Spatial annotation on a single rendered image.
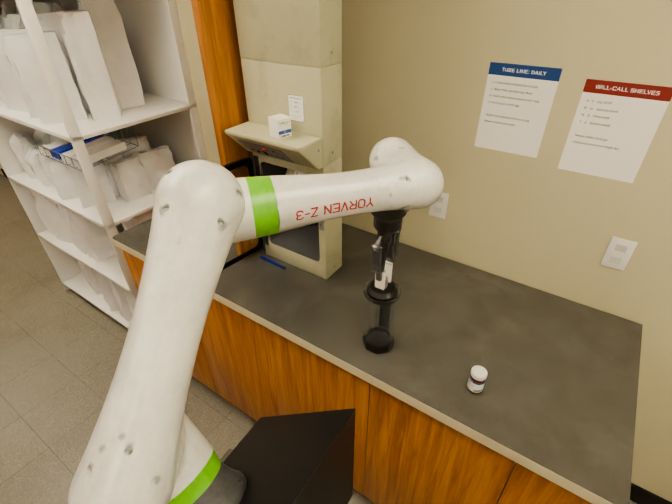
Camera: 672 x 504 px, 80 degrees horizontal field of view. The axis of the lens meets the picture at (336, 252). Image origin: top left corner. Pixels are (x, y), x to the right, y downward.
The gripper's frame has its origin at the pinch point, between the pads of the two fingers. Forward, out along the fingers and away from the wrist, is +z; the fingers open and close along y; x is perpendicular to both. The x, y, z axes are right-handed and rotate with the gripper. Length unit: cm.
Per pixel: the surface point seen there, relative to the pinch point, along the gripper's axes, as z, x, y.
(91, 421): 122, -137, 55
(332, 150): -23.4, -33.1, -22.3
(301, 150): -28.5, -33.0, -6.2
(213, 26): -58, -70, -12
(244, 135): -29, -56, -6
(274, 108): -35, -52, -17
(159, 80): -23, -176, -58
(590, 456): 28, 62, 3
